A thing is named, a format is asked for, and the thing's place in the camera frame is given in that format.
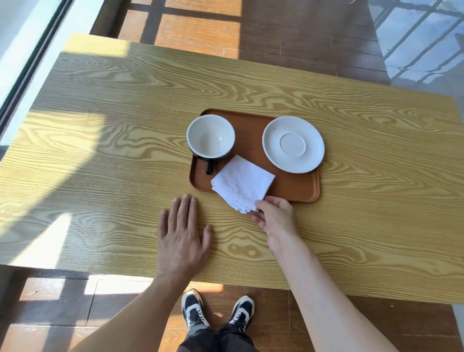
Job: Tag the white cloth napkin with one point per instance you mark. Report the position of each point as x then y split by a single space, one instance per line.
242 183

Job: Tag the person's left forearm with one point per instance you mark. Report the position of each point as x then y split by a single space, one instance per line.
127 320

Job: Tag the black and white cup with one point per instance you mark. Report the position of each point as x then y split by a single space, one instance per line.
210 139

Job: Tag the person's left little finger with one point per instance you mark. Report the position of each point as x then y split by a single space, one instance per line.
162 223

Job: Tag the person's right hand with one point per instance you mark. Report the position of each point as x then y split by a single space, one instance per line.
277 222

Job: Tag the person's left hand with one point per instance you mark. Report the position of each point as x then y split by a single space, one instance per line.
180 246

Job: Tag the person's left thumb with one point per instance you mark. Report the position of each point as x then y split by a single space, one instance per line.
207 238

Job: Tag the white saucer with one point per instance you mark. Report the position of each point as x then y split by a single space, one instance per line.
293 144

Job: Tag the person's right shoe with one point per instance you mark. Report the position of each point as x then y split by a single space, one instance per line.
242 312

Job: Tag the person's right forearm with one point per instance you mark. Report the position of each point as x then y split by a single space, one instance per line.
328 301

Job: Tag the person's left middle finger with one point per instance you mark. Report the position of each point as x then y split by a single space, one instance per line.
183 212

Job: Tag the person's shoe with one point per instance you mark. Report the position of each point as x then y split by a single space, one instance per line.
242 312
194 310

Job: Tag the person's left shoe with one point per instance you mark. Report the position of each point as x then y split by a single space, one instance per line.
194 310

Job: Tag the person's black trousers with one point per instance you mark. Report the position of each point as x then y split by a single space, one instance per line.
216 341

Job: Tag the black window frame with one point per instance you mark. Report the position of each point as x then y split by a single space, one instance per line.
31 63

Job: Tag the person's right thumb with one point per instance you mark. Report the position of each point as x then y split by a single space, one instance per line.
264 206

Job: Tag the brown wooden tray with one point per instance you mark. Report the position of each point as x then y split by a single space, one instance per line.
253 159

